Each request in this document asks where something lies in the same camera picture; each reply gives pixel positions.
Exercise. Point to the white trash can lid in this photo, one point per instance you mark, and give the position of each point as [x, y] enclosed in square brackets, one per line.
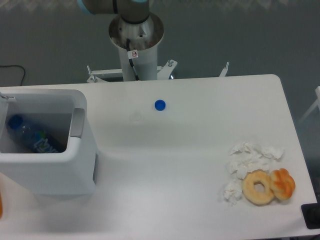
[4, 104]

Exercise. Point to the blue bottle cap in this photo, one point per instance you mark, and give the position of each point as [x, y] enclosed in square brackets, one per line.
[159, 104]

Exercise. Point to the clear plastic cap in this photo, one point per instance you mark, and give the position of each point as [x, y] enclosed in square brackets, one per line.
[136, 117]

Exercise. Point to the white trash can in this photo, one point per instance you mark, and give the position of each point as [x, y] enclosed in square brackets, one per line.
[63, 113]

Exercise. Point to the large crumpled white tissue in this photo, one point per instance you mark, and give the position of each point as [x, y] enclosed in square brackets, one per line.
[248, 157]

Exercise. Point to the small crumpled white tissue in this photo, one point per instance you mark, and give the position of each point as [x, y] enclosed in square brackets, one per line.
[232, 192]

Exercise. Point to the blue plastic bottle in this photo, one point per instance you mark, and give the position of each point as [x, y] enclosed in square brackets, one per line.
[33, 136]

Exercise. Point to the glazed twisted bun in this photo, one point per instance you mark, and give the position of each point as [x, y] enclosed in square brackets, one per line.
[282, 184]

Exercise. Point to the black device at edge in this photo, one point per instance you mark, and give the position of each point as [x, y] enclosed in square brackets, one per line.
[311, 215]

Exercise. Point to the orange object at edge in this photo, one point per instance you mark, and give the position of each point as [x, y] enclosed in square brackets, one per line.
[1, 206]

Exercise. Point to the white metal table frame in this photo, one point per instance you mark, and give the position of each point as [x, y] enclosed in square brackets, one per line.
[114, 75]

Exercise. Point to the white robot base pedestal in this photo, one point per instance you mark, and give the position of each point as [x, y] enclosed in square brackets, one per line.
[137, 46]

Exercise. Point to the plain ring donut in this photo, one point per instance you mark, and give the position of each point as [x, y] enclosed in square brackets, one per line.
[256, 188]

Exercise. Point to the white frame at right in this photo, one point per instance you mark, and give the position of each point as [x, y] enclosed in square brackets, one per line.
[313, 106]

